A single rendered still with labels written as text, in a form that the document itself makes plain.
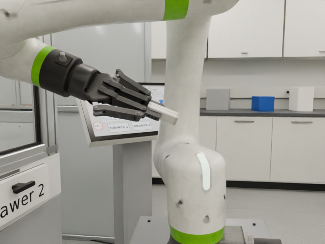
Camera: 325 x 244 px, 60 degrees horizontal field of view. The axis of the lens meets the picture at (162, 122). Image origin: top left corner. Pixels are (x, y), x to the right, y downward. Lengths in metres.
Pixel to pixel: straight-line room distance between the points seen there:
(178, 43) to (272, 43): 3.08
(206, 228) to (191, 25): 0.46
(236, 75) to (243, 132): 0.98
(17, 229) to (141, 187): 0.65
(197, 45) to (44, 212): 0.71
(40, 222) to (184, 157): 0.59
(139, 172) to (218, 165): 0.83
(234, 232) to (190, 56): 0.42
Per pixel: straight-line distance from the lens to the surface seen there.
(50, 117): 1.00
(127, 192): 1.38
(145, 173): 1.40
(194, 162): 0.57
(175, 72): 0.72
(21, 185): 0.85
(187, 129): 0.72
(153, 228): 0.82
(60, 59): 0.62
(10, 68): 0.65
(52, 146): 1.02
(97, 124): 1.19
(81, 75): 0.61
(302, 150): 3.53
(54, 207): 1.07
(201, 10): 0.59
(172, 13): 0.57
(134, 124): 1.25
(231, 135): 3.33
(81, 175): 2.26
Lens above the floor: 1.16
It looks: 7 degrees down
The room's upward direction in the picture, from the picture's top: straight up
